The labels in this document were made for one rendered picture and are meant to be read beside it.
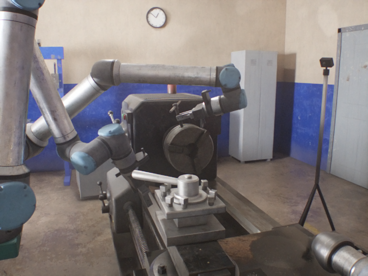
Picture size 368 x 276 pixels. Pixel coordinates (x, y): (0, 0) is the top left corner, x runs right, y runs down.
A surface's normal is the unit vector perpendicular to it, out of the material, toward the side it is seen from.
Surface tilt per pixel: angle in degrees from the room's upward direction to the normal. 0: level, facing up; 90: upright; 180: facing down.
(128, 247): 0
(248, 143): 90
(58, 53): 90
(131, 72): 83
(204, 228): 0
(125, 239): 0
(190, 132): 90
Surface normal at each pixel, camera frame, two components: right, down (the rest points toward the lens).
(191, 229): 0.00, -0.98
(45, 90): 0.55, 0.26
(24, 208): 0.72, 0.22
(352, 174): -0.95, 0.06
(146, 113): 0.30, 0.19
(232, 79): 0.01, 0.21
